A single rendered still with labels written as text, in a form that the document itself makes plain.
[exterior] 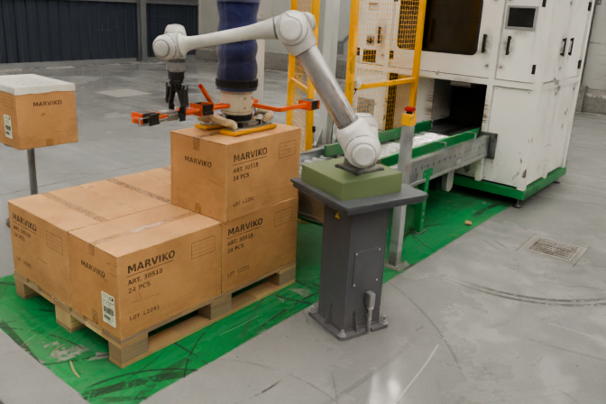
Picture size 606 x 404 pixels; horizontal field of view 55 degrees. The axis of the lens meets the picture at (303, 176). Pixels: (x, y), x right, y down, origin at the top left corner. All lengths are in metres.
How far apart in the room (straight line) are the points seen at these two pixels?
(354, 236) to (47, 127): 2.27
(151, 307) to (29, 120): 1.79
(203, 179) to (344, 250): 0.79
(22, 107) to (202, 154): 1.54
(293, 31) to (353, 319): 1.47
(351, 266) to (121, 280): 1.08
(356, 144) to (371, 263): 0.71
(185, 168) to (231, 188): 0.29
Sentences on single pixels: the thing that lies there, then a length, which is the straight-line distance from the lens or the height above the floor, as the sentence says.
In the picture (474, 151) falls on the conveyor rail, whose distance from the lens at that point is 5.06.
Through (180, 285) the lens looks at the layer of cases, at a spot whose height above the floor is 0.29.
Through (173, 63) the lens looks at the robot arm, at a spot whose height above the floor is 1.31.
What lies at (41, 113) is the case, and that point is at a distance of 4.16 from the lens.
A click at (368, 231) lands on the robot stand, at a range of 2.87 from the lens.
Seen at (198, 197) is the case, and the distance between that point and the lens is 3.01.
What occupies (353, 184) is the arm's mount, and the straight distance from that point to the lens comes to 2.67.
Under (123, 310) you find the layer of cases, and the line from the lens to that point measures 2.72.
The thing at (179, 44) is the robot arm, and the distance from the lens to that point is 2.61.
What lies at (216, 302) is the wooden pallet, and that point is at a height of 0.11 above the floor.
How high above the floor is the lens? 1.60
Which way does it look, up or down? 16 degrees down
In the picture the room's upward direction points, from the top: 3 degrees clockwise
